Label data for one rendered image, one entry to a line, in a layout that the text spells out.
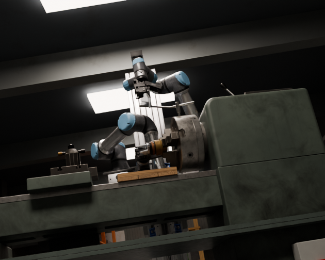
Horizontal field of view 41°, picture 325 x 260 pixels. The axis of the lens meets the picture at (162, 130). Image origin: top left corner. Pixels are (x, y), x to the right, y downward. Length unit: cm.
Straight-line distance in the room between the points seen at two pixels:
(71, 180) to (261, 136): 99
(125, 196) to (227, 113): 68
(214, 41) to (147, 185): 318
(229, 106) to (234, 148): 24
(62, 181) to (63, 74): 306
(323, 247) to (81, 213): 114
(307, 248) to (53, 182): 122
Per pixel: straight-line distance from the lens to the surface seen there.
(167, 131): 252
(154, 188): 220
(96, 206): 217
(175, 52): 506
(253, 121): 235
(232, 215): 217
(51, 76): 513
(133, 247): 200
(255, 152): 229
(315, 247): 220
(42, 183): 216
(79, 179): 214
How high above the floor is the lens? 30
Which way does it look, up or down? 21 degrees up
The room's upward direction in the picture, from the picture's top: 10 degrees counter-clockwise
